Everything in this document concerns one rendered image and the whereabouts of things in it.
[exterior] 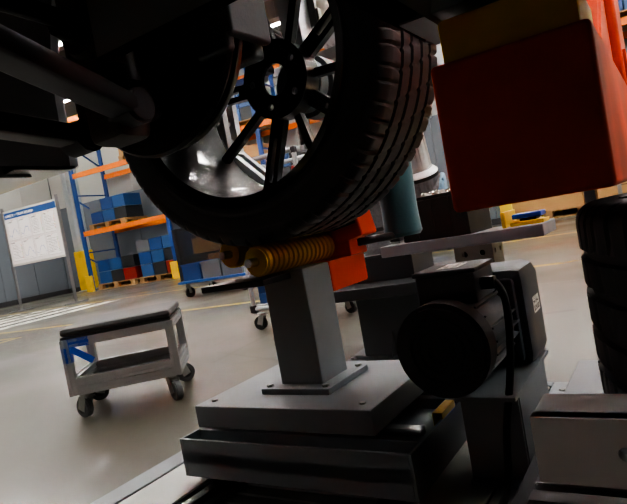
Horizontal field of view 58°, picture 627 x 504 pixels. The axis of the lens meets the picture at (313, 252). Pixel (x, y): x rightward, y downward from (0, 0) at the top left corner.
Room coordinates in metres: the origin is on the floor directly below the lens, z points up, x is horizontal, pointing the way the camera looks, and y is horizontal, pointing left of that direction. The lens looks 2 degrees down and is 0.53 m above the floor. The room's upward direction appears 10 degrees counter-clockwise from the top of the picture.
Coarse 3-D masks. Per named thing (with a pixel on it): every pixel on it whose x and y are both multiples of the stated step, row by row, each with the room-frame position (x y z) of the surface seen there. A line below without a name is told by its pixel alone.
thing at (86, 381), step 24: (120, 312) 2.30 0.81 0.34; (144, 312) 2.11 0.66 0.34; (168, 312) 2.08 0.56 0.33; (72, 336) 2.03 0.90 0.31; (96, 336) 2.04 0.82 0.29; (120, 336) 2.05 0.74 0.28; (168, 336) 2.07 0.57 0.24; (72, 360) 2.04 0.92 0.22; (96, 360) 2.35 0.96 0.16; (120, 360) 2.36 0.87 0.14; (144, 360) 2.37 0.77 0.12; (168, 360) 2.07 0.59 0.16; (72, 384) 2.03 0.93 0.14; (96, 384) 2.04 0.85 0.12; (120, 384) 2.05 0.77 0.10; (168, 384) 2.10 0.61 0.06
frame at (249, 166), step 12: (264, 0) 1.36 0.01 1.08; (228, 108) 1.43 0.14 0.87; (228, 120) 1.44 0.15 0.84; (228, 132) 1.40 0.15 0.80; (240, 132) 1.44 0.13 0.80; (228, 144) 1.40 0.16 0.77; (240, 156) 1.42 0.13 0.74; (240, 168) 1.38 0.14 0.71; (252, 168) 1.37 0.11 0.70; (264, 168) 1.41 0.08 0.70
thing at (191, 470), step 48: (192, 432) 1.15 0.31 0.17; (240, 432) 1.10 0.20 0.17; (288, 432) 1.05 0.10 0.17; (384, 432) 0.95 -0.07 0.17; (432, 432) 0.93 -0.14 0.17; (240, 480) 1.04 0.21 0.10; (288, 480) 0.98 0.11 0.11; (336, 480) 0.93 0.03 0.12; (384, 480) 0.88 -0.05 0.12; (432, 480) 0.90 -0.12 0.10
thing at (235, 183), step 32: (288, 32) 1.19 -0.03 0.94; (320, 32) 1.17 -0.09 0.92; (256, 64) 1.21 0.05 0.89; (288, 64) 1.17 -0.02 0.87; (256, 96) 1.22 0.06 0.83; (288, 96) 1.17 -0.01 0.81; (320, 96) 1.17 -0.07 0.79; (256, 128) 1.28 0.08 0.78; (320, 128) 0.96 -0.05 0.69; (160, 160) 1.16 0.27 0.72; (192, 160) 1.24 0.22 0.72; (224, 160) 1.32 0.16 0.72; (192, 192) 1.13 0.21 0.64; (224, 192) 1.16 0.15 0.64; (256, 192) 1.22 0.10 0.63
